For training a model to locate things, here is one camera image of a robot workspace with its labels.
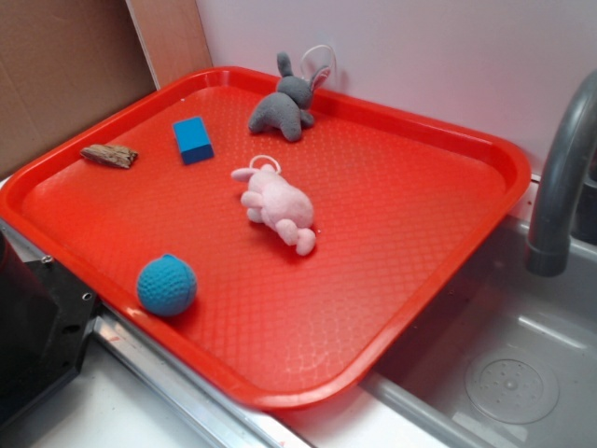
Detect red plastic tray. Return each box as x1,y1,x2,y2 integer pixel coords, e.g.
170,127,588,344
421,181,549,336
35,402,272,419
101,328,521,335
1,67,531,410

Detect grey plush bunny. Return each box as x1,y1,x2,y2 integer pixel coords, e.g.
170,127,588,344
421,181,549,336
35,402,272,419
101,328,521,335
248,45,336,143

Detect grey toy sink basin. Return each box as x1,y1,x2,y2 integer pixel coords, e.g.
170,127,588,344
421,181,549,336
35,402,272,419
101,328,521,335
363,218,596,447

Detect brown cardboard panel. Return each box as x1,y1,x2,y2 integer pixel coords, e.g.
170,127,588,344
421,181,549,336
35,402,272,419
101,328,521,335
1,1,212,177

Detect pink plush bunny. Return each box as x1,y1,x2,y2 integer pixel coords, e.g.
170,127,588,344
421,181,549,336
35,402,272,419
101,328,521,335
231,155,316,256

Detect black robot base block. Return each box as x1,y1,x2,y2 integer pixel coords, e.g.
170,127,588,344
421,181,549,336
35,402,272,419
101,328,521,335
1,236,98,429

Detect brown wood piece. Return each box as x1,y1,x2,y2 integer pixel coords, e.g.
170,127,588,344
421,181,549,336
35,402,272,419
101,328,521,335
80,144,138,169

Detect grey toy faucet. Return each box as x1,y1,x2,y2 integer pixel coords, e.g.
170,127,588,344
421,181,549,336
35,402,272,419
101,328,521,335
524,72,596,277

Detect blue rectangular block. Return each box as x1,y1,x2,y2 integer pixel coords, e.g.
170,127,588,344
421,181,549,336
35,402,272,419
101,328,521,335
173,117,215,165

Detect blue textured ball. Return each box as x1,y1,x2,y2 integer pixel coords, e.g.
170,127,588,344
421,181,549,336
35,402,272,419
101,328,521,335
136,254,198,317

